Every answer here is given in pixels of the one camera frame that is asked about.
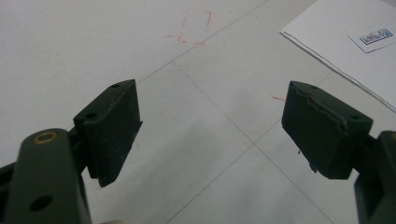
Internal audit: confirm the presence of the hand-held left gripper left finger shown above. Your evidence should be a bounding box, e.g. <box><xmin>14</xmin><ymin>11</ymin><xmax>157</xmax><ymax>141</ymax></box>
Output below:
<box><xmin>73</xmin><ymin>78</ymin><xmax>144</xmax><ymax>189</ymax></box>

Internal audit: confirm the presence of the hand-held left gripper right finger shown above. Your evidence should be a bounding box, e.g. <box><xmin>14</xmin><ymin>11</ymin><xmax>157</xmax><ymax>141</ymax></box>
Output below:
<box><xmin>280</xmin><ymin>80</ymin><xmax>375</xmax><ymax>181</ymax></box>

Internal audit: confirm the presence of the small white paper sheet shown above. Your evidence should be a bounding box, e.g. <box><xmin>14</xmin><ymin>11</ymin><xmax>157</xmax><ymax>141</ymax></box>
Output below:
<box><xmin>279</xmin><ymin>0</ymin><xmax>396</xmax><ymax>115</ymax></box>

